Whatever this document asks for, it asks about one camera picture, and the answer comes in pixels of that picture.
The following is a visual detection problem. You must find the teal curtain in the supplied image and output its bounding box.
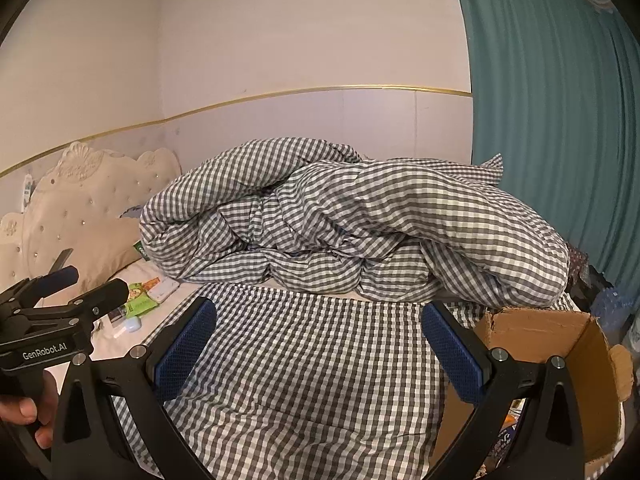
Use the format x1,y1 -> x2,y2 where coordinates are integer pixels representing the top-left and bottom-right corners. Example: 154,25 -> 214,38
450,0 -> 640,311

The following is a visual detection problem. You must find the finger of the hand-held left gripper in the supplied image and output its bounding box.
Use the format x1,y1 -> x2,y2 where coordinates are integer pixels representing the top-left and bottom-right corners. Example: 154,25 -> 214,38
0,266 -> 79,311
0,278 -> 130,333

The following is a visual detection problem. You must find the dark patterned cloth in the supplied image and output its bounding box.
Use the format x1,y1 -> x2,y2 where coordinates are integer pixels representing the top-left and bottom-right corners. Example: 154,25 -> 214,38
567,242 -> 593,286

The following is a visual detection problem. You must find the cardboard box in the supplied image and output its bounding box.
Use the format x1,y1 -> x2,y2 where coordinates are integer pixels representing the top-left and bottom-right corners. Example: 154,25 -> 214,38
432,307 -> 635,480

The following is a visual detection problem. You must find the cream tufted headboard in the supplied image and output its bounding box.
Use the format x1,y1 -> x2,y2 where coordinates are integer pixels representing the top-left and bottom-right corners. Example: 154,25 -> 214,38
0,141 -> 182,286

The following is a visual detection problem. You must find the grey checked bed sheet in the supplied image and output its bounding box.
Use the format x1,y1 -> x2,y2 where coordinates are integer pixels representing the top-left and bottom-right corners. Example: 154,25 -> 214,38
107,282 -> 581,480

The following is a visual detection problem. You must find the person's left hand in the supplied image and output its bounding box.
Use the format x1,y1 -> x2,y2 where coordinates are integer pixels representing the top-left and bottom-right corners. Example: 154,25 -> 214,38
0,367 -> 60,450

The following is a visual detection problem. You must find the beige pillow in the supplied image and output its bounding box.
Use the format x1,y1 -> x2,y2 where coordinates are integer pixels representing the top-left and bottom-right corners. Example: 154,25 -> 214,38
70,230 -> 146,296

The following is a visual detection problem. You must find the grey checked duvet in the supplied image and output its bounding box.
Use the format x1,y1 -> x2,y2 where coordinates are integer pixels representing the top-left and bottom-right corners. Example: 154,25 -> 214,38
139,137 -> 571,311

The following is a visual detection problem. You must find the green snack packet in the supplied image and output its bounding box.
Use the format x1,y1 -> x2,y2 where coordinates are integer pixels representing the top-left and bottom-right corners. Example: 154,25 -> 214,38
125,282 -> 156,316

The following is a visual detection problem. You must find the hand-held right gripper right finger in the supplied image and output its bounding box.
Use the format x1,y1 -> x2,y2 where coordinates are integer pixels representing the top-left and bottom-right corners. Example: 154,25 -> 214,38
421,301 -> 586,480

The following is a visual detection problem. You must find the clear blue plastic bag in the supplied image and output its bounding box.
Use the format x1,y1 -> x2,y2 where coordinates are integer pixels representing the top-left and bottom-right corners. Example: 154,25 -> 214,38
592,285 -> 631,331

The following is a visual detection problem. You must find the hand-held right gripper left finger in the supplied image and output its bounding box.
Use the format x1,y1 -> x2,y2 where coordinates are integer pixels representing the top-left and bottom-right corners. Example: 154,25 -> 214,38
52,296 -> 218,480

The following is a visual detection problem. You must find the cream mattress sheet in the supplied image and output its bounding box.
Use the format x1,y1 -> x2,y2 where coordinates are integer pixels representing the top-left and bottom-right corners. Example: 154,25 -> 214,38
90,260 -> 201,361

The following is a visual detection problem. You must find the white power bank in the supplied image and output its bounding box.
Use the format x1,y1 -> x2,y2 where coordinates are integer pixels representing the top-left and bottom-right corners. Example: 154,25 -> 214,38
149,280 -> 180,303

